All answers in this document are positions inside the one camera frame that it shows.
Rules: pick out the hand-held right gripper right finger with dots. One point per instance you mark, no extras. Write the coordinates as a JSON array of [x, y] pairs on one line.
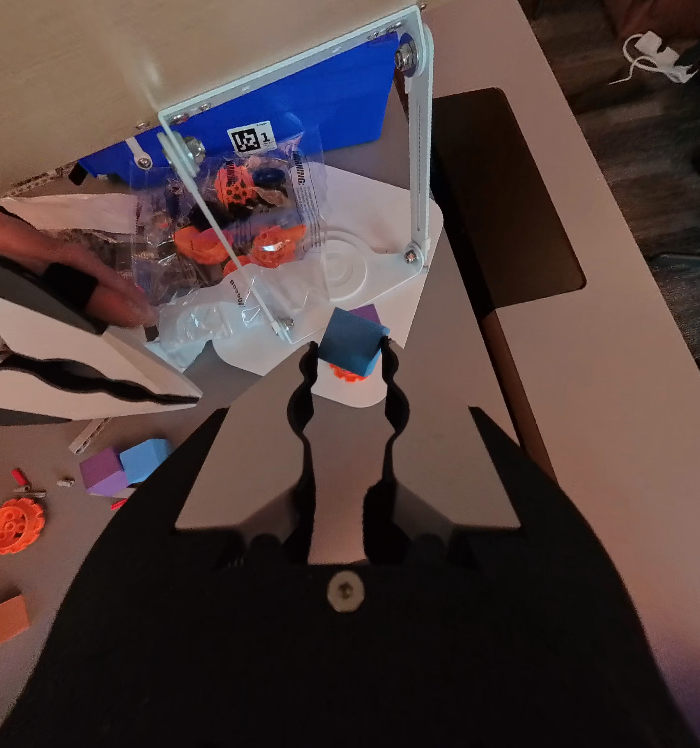
[[455, 479]]

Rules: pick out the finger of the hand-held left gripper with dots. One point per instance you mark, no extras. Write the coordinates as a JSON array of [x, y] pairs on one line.
[[81, 345], [34, 397]]

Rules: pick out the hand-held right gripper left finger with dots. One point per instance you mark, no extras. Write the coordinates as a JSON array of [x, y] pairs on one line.
[[245, 479]]

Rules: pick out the blue foam block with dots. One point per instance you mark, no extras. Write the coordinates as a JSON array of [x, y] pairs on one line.
[[145, 461], [350, 345]]

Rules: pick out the purple foam block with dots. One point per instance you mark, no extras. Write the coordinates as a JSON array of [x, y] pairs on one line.
[[366, 314], [101, 473]]

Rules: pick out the orange plastic gear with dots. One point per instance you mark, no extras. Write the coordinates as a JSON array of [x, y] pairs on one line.
[[14, 526], [347, 372]]

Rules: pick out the grey desk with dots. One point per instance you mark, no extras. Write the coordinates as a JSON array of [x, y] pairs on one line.
[[619, 380]]

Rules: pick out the person's left hand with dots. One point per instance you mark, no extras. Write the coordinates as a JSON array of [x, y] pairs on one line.
[[34, 245]]

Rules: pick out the long grey beam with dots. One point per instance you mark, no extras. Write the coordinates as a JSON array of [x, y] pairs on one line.
[[88, 437]]

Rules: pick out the white-tipped metal rod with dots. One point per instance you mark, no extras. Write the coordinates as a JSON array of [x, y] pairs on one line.
[[136, 151]]

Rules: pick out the crinkled bag of orange gears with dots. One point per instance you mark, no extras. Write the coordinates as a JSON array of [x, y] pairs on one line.
[[268, 298]]

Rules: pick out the blue box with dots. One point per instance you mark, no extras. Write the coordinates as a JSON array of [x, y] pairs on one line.
[[326, 99]]

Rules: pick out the white power strip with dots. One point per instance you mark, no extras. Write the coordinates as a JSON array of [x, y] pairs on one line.
[[660, 58]]

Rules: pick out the white crossbar bracket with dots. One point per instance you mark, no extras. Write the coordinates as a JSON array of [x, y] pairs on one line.
[[280, 64]]

